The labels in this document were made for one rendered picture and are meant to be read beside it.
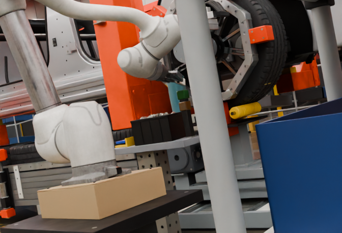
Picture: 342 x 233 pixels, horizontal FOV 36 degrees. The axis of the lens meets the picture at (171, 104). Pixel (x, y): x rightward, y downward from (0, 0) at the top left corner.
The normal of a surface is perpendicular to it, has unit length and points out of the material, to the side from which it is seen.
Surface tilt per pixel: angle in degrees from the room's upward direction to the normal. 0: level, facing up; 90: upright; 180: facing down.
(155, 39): 117
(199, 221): 90
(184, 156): 90
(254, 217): 90
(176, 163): 90
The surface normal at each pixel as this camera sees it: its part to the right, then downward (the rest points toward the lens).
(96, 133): 0.43, -0.20
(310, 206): -0.57, 0.11
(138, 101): 0.80, -0.15
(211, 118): 0.06, 0.00
